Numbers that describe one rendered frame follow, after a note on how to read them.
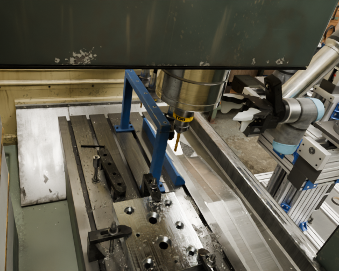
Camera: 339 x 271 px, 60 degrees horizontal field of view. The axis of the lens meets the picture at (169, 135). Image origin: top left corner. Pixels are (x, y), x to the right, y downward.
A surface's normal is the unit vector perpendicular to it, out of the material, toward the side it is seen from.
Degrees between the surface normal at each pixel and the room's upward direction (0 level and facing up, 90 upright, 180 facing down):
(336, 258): 90
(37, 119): 24
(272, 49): 90
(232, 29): 90
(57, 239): 0
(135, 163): 0
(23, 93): 90
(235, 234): 8
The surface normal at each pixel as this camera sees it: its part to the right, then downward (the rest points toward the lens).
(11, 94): 0.37, 0.58
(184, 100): -0.18, 0.54
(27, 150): 0.34, -0.48
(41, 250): 0.17, -0.81
